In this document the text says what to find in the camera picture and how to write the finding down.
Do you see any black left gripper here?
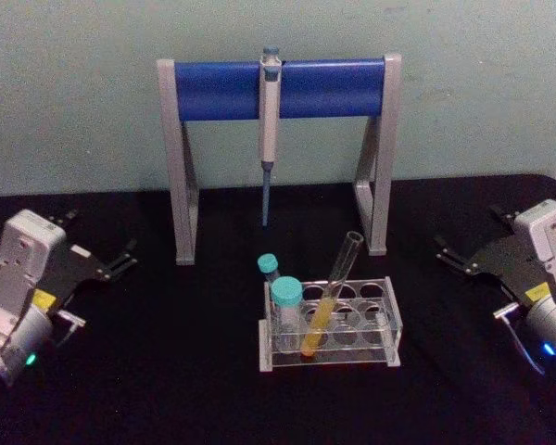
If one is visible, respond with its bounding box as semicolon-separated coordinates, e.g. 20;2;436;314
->
32;208;139;317

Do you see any clear acrylic tube rack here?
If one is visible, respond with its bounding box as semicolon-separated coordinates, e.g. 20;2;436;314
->
258;276;404;374

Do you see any wide tube with teal cap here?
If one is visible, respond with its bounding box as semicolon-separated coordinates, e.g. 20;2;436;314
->
271;276;304;352

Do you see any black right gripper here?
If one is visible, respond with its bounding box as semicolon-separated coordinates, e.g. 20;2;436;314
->
433;203;552;309

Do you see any grey and blue pipette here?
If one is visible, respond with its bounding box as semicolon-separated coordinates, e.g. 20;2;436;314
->
258;44;283;228

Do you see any black table cloth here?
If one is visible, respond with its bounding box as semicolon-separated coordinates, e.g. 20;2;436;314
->
0;173;556;445

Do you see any slim tube with teal cap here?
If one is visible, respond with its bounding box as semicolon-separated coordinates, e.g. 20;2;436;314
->
257;252;282;303

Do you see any grey stand with blue bar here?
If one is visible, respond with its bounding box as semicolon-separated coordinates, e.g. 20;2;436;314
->
156;52;403;266

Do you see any glass test tube yellow liquid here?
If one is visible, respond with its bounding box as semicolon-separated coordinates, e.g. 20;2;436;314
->
299;230;365;357

